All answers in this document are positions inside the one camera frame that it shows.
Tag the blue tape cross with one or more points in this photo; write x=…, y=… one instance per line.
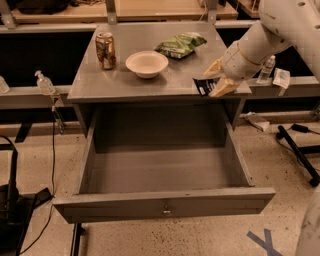
x=266, y=243

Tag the black floor stand base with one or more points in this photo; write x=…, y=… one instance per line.
x=15, y=209

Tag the black stand leg right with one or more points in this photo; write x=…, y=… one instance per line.
x=300, y=153

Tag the white bowl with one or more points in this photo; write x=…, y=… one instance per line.
x=147, y=64

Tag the grey open top drawer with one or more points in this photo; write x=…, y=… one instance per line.
x=193, y=176

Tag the brown soda can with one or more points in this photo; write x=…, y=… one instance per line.
x=105, y=50

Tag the dark blue rxbar wrapper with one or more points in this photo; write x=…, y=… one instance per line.
x=205, y=86

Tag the green chip bag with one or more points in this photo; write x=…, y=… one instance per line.
x=181, y=45

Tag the grey cabinet with counter top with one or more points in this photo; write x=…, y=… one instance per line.
x=119, y=104

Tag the clear pump sanitizer bottle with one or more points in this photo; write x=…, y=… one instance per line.
x=44, y=84

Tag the clear water bottle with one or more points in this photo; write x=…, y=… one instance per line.
x=266, y=70

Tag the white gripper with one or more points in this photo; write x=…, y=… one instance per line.
x=234, y=60

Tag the metal drawer knob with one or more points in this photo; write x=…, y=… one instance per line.
x=166, y=211

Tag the white wrapped floor packet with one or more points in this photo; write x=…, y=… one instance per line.
x=257, y=121

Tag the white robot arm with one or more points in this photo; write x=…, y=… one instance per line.
x=283, y=23

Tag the black bar under drawer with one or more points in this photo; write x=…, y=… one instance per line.
x=75, y=245

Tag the white plastic packet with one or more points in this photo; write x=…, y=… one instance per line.
x=281, y=78

